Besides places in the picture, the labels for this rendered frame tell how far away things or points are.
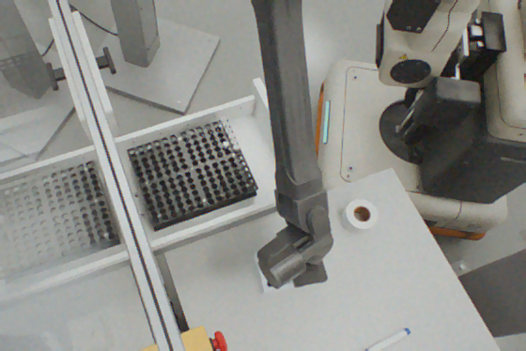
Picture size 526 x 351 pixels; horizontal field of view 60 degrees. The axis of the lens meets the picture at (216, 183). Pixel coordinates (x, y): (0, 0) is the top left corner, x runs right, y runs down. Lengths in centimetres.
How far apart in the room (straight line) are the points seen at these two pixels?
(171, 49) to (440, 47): 127
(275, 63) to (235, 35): 168
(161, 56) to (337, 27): 89
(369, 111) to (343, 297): 97
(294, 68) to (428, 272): 62
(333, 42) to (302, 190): 172
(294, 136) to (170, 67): 152
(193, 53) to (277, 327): 151
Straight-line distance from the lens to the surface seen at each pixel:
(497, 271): 148
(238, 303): 99
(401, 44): 133
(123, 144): 99
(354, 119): 180
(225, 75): 217
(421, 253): 112
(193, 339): 83
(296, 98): 67
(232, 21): 239
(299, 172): 70
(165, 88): 209
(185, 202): 90
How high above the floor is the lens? 173
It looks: 66 degrees down
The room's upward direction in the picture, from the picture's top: 3 degrees clockwise
